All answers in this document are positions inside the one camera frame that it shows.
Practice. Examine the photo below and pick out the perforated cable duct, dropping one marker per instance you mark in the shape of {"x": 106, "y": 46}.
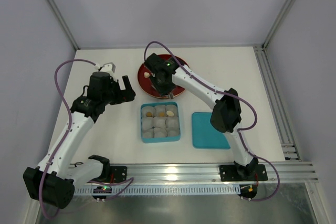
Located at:
{"x": 158, "y": 190}

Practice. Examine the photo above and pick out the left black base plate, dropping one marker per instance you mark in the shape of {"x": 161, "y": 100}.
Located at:
{"x": 118, "y": 174}

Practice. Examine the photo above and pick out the cream oval chocolate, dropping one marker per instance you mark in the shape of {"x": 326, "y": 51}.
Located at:
{"x": 170, "y": 113}

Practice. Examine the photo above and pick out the left aluminium frame post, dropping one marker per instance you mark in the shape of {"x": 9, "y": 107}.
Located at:
{"x": 62, "y": 23}

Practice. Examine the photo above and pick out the metal tongs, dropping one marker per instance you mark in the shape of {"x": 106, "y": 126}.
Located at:
{"x": 169, "y": 96}

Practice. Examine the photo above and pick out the aluminium frame post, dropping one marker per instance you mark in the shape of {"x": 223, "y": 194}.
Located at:
{"x": 62, "y": 23}
{"x": 284, "y": 11}

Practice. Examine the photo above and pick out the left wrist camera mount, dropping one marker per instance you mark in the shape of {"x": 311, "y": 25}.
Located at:
{"x": 107, "y": 67}

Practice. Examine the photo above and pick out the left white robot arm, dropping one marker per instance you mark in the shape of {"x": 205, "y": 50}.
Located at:
{"x": 52, "y": 181}

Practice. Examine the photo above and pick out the right aluminium frame post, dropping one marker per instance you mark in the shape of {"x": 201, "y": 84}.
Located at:
{"x": 284, "y": 11}

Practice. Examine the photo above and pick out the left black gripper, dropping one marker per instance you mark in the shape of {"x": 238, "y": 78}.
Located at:
{"x": 123, "y": 94}

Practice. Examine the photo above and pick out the teal box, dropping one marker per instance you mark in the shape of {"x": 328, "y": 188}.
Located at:
{"x": 173, "y": 135}

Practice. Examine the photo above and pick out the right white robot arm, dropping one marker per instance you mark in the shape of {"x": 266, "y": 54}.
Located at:
{"x": 225, "y": 105}

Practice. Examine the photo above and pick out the red round tray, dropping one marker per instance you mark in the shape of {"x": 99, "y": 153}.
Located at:
{"x": 146, "y": 84}

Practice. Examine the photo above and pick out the aluminium rail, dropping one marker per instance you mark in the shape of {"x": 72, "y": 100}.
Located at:
{"x": 289, "y": 172}

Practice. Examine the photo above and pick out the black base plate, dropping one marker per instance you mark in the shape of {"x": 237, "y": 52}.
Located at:
{"x": 228, "y": 172}
{"x": 118, "y": 174}

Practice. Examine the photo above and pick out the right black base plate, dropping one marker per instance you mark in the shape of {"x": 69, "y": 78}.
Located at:
{"x": 228, "y": 172}

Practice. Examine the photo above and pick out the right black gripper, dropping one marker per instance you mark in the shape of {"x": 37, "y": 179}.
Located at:
{"x": 166, "y": 89}

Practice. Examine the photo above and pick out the teal box lid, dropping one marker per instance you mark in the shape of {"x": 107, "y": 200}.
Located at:
{"x": 204, "y": 136}

